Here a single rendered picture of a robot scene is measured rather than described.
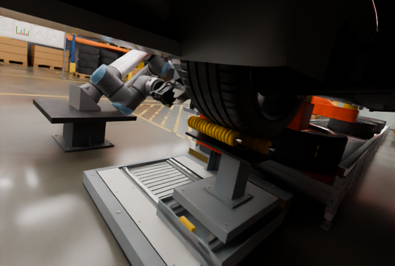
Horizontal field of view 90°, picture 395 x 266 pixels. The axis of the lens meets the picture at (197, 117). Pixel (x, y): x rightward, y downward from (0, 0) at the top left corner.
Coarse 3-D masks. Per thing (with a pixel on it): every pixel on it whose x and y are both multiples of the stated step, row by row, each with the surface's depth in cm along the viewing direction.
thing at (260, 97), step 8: (304, 80) 88; (256, 96) 96; (264, 96) 94; (272, 96) 92; (280, 96) 90; (256, 104) 63; (264, 104) 89; (272, 104) 88; (280, 104) 86; (288, 104) 85; (264, 112) 69; (272, 112) 81; (280, 112) 81; (272, 120) 75
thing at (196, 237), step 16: (160, 208) 85; (176, 208) 82; (176, 224) 77; (192, 224) 73; (256, 224) 85; (272, 224) 87; (192, 240) 71; (208, 240) 67; (240, 240) 74; (256, 240) 78; (208, 256) 65; (224, 256) 66; (240, 256) 70
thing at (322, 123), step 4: (316, 120) 342; (320, 120) 361; (324, 120) 381; (328, 120) 401; (316, 124) 339; (320, 124) 360; (324, 124) 379; (340, 132) 330; (348, 136) 304; (352, 136) 313; (356, 136) 322; (380, 136) 297; (364, 140) 296; (368, 140) 300; (380, 140) 344; (376, 148) 311
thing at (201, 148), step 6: (204, 150) 131; (210, 150) 127; (210, 156) 139; (216, 156) 144; (210, 162) 141; (216, 162) 145; (204, 168) 142; (210, 168) 143; (216, 168) 145; (216, 174) 137
